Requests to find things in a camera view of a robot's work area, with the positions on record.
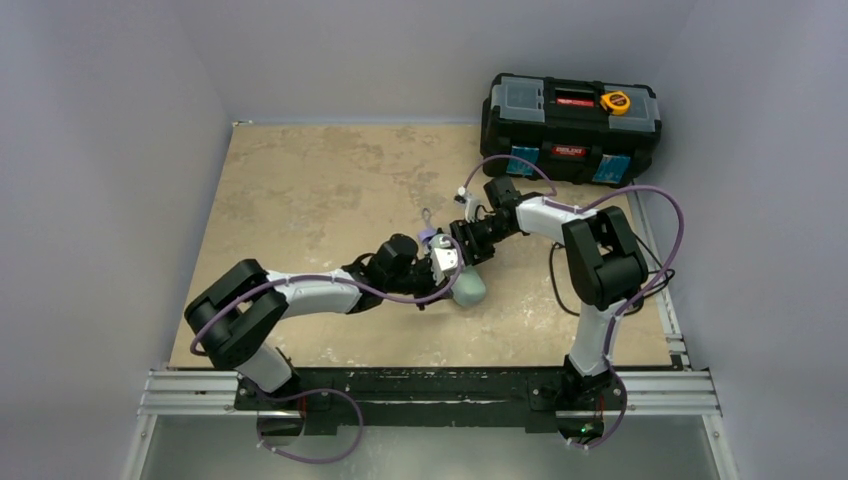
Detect mint green umbrella sleeve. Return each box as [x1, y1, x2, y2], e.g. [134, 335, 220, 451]
[451, 265, 487, 308]

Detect lavender umbrella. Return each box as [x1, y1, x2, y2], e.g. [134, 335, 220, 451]
[417, 207, 438, 249]

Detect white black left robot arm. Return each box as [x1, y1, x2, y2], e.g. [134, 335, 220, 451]
[183, 234, 462, 394]

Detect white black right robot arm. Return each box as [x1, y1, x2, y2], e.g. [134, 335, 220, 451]
[449, 176, 649, 401]

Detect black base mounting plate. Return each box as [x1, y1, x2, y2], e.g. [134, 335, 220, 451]
[234, 366, 627, 439]

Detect black toolbox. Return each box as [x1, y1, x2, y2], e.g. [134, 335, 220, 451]
[480, 73, 662, 188]

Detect yellow tape measure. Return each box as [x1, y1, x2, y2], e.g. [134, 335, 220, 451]
[600, 90, 632, 116]

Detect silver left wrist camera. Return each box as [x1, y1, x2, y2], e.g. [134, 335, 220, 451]
[428, 233, 462, 284]

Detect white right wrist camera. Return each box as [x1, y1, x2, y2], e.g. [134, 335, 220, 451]
[454, 186, 485, 223]

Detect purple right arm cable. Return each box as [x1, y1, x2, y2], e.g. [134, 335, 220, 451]
[460, 154, 686, 452]

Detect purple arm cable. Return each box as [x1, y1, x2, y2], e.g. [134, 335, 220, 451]
[460, 154, 686, 452]
[189, 235, 466, 465]

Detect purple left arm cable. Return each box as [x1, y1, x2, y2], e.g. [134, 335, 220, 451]
[189, 235, 466, 465]

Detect black cable on table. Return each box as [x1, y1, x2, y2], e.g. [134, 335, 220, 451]
[548, 225, 677, 318]

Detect aluminium rail frame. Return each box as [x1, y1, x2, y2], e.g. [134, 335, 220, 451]
[139, 177, 734, 479]

